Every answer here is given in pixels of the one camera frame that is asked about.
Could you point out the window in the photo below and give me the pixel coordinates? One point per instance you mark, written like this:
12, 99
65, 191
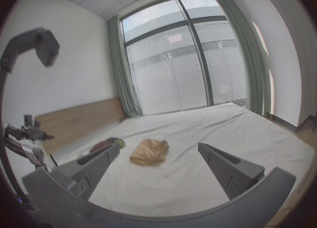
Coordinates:
173, 73

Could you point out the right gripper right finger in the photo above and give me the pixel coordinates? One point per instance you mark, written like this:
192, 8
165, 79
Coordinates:
230, 177

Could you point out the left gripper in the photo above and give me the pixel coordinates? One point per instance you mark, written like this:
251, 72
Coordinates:
38, 134

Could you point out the bed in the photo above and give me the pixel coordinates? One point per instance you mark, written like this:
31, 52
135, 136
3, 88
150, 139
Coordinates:
198, 135

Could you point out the black garment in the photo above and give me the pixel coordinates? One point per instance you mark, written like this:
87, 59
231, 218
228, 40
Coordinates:
112, 139

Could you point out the green garment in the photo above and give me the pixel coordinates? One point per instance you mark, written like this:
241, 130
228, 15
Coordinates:
121, 143

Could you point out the grey-green curtain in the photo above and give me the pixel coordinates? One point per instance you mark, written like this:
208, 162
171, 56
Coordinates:
123, 73
247, 60

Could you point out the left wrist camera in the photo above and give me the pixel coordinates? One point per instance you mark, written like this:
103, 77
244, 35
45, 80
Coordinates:
28, 119

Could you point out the tan shorts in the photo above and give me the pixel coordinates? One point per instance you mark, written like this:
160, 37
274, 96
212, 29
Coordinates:
148, 152

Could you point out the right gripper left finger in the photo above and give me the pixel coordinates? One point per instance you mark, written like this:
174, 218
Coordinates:
86, 180

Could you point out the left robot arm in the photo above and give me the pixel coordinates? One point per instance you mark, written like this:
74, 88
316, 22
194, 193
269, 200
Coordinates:
34, 156

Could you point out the brown garment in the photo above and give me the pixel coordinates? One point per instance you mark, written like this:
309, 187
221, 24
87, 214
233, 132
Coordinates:
101, 145

